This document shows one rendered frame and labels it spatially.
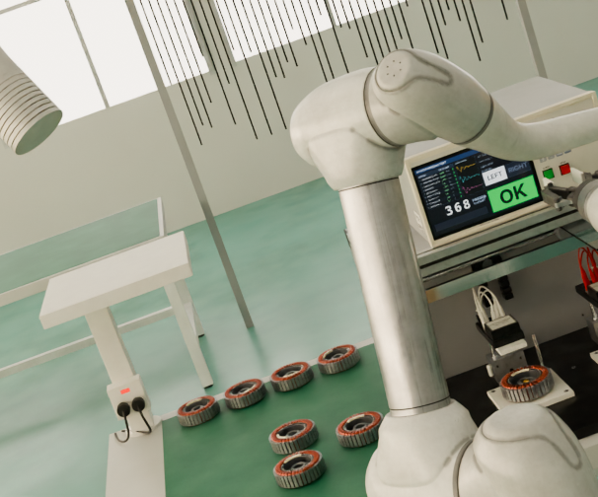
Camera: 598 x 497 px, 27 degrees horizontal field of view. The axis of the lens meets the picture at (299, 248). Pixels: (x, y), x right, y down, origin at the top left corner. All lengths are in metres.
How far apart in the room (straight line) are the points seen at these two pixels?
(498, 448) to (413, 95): 0.54
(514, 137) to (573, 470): 0.53
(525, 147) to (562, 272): 0.90
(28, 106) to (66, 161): 5.75
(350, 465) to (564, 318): 0.63
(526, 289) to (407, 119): 1.08
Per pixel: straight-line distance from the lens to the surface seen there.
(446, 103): 1.88
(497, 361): 2.79
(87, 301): 2.93
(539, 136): 2.07
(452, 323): 2.87
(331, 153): 1.97
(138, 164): 8.93
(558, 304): 2.93
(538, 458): 1.86
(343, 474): 2.67
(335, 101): 1.96
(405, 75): 1.84
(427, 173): 2.65
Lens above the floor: 1.89
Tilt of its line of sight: 15 degrees down
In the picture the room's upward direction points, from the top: 19 degrees counter-clockwise
